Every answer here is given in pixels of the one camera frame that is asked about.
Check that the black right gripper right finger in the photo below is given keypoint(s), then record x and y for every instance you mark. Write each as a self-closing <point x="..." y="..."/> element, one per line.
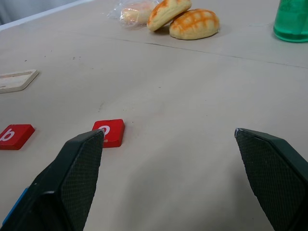
<point x="276" y="173"/>

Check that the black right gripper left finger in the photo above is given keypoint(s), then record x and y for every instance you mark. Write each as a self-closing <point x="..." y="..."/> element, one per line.
<point x="55" y="183"/>

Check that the red letter tile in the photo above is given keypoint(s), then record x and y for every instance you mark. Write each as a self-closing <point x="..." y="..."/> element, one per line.
<point x="19" y="137"/>
<point x="116" y="132"/>

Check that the green bottle with yellow lid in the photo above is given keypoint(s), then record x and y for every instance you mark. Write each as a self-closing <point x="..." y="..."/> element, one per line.
<point x="291" y="24"/>

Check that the golden melon bread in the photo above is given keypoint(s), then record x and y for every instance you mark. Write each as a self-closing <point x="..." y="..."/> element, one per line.
<point x="195" y="25"/>
<point x="168" y="12"/>

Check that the clear plastic bread bag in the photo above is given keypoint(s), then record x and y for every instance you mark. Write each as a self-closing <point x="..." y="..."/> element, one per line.
<point x="118" y="12"/>

